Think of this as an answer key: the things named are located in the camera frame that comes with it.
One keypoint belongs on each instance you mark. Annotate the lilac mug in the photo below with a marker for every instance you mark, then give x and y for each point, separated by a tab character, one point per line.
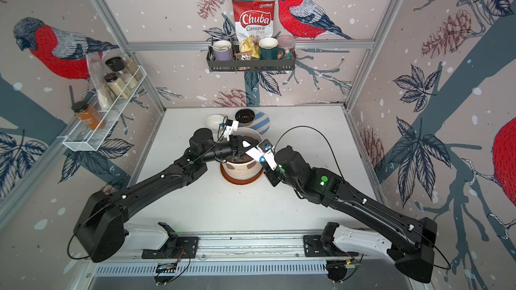
222	50

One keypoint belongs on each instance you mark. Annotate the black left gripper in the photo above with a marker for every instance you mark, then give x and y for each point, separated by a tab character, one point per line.
237	152

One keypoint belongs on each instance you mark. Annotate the dark wall shelf basket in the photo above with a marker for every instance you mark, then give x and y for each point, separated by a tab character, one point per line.
236	65

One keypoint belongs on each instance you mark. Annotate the white wire wall rack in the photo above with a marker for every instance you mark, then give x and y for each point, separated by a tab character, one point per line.
82	138

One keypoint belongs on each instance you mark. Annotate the blue striped plate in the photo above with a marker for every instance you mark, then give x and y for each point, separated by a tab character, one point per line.
261	123

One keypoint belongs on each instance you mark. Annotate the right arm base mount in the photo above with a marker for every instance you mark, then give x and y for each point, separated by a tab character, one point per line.
323	245

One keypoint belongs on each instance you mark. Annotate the clear plastic bag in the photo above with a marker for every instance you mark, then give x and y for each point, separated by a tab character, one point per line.
105	95

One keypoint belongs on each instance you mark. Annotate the white ceramic flower pot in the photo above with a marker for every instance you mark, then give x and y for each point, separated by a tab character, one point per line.
245	170

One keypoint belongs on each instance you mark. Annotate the pink lidded glass jar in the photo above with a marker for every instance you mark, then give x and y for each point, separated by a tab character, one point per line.
286	46

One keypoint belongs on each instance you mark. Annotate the small black bowl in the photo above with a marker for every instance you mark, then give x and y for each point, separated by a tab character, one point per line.
245	117

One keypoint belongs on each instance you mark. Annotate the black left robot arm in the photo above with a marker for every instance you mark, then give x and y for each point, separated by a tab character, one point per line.
100	227

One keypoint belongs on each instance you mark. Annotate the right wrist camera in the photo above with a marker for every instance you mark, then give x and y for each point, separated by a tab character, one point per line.
267	157

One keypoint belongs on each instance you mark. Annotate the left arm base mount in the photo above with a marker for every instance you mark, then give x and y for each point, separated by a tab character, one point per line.
174	247

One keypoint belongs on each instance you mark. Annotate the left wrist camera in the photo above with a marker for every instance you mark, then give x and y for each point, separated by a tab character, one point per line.
229	127

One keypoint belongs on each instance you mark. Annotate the blue white scrub brush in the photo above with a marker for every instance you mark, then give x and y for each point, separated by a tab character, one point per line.
257	153

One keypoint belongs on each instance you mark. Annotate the red Chuba chips bag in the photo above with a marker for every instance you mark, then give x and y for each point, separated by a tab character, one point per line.
254	20

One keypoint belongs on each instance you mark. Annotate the black lidded spice jar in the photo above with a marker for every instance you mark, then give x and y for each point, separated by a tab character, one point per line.
118	87
118	66

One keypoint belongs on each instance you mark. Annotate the small white bowl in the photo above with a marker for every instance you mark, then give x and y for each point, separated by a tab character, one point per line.
213	122

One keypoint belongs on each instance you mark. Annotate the green mug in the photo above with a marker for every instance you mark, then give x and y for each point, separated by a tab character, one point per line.
268	48

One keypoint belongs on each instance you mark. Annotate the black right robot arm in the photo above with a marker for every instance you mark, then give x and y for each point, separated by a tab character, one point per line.
412	241

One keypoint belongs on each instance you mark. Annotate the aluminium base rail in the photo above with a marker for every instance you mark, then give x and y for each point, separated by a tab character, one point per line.
267	244

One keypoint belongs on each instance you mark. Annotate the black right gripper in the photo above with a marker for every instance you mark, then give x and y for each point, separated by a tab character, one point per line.
271	174

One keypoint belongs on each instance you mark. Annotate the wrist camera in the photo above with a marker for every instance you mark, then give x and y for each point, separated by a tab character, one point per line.
267	157
229	127

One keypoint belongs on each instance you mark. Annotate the orange spice jar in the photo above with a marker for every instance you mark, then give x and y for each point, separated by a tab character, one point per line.
88	115

